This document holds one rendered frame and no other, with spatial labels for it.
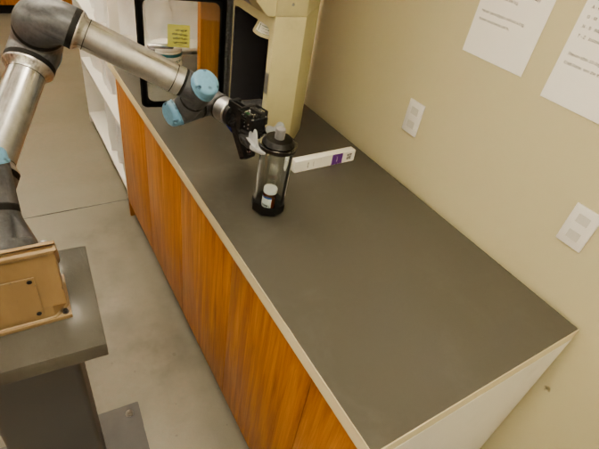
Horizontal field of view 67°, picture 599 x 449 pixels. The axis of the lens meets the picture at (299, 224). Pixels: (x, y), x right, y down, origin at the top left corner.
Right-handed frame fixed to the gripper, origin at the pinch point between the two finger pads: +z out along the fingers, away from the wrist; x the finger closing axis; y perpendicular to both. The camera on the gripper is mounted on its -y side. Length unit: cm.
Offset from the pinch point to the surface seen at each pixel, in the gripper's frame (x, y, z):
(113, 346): -33, -115, -50
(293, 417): -26, -52, 43
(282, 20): 21.9, 25.4, -25.5
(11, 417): -78, -46, 2
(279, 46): 22.2, 17.5, -25.4
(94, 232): -4, -116, -125
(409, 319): -2, -20, 53
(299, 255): -7.4, -20.6, 20.3
